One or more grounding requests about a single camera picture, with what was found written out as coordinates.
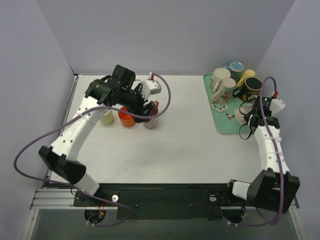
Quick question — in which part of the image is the cream floral mug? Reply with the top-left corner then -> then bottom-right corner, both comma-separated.
234,101 -> 254,125

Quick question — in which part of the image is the orange mug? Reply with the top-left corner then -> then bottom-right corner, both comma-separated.
118,111 -> 136,128

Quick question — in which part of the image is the pink patterned mug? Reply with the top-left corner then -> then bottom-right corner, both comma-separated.
143,100 -> 159,129

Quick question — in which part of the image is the pale yellow mug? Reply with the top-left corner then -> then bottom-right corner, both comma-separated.
100,110 -> 114,125

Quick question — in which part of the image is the black mug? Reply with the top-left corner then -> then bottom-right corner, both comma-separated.
232,77 -> 263,103

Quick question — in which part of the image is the beige floral mug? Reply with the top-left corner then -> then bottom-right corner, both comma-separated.
211,78 -> 236,105

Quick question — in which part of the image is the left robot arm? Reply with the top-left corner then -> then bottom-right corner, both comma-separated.
39,65 -> 161,206

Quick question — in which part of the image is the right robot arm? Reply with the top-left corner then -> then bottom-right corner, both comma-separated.
223,96 -> 300,214

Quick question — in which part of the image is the blue teal mug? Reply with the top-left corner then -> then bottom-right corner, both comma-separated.
223,61 -> 244,82

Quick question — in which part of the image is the green serving tray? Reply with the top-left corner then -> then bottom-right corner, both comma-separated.
203,73 -> 250,137

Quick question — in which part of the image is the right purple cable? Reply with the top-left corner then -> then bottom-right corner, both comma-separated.
223,76 -> 287,228

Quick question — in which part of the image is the purple cable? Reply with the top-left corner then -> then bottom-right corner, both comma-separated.
13,72 -> 172,228
223,76 -> 287,228

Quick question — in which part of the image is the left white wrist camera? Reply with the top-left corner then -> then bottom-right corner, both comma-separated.
141,79 -> 162,100

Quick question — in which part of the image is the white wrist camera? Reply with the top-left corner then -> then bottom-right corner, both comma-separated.
141,79 -> 162,100
269,98 -> 286,116

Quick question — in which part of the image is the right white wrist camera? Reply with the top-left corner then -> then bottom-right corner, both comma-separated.
269,98 -> 286,116

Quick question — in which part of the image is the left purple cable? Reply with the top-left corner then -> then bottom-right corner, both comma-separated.
13,72 -> 172,228

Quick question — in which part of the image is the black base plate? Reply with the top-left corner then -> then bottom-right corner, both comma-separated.
73,183 -> 246,220

